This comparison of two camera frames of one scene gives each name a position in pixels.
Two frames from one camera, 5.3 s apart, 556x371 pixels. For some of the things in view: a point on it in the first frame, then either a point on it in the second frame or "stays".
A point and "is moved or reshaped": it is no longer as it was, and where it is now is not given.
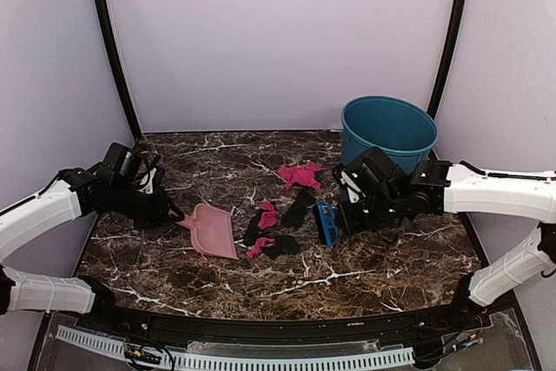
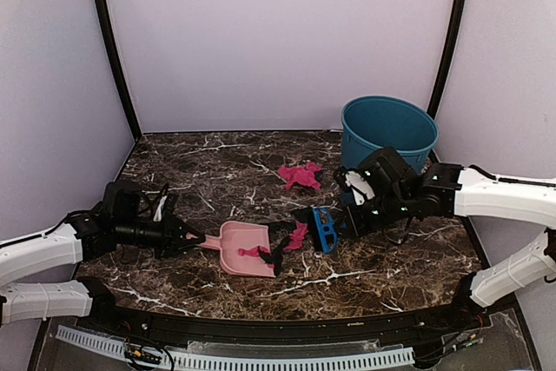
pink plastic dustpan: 212,231 -> 240,243
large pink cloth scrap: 302,175 stays
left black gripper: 159,216 -> 172,234
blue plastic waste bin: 404,131 stays
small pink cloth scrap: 268,218 -> 297,236
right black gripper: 352,224 stays
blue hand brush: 329,229 is moved or reshaped
